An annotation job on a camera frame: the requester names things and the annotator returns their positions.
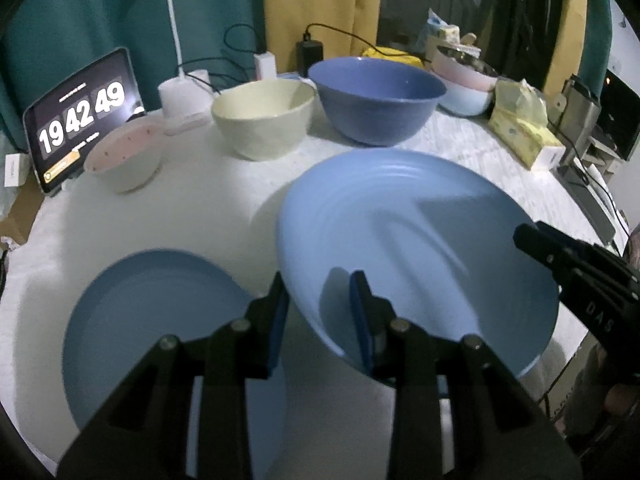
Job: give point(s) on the pale yellow box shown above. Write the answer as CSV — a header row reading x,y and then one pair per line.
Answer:
x,y
450,34

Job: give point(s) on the blue white packet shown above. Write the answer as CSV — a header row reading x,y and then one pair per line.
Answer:
x,y
435,30

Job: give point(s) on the yellow bag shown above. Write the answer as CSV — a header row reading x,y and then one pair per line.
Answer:
x,y
390,52

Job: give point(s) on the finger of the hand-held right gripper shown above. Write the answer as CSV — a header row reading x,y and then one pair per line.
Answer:
x,y
537,242

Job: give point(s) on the pink speckled bowl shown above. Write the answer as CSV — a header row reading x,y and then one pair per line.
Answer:
x,y
125,170

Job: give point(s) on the small white box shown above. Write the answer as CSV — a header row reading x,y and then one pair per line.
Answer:
x,y
9,170

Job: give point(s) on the white quilted tablecloth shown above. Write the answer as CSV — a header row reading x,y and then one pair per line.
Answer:
x,y
200,220

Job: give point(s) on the white charger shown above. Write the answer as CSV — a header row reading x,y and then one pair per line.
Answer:
x,y
265,65

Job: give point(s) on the cardboard box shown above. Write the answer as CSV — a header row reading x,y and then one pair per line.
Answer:
x,y
20,215

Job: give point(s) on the dark blue bowl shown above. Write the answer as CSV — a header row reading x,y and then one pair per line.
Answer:
x,y
375,115

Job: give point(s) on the cream bowl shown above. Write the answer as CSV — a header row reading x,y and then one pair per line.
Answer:
x,y
260,130

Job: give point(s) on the large light blue plate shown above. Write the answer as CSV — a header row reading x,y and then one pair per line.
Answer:
x,y
425,260

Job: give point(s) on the white desk lamp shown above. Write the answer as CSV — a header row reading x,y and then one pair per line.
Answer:
x,y
180,92

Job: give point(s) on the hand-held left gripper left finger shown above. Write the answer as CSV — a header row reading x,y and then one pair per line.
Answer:
x,y
277,320

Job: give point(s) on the black screen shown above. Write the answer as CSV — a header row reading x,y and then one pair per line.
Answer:
x,y
622,115

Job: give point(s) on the black charger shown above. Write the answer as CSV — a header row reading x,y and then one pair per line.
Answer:
x,y
310,57

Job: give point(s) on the small light blue plate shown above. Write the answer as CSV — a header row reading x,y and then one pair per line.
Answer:
x,y
150,310

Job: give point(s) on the tablet with clock display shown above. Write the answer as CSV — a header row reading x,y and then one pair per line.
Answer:
x,y
80,115

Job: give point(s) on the yellow tissue pack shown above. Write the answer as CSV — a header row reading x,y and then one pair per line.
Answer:
x,y
520,130

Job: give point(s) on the steel thermos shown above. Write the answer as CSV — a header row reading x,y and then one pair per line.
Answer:
x,y
575,115

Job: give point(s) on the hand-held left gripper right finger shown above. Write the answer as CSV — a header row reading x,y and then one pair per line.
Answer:
x,y
361,320

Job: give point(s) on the yellow curtain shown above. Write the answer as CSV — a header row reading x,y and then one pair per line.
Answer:
x,y
567,20
320,0

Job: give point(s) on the teal curtain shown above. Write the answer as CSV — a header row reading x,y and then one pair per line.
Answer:
x,y
100,10
597,35

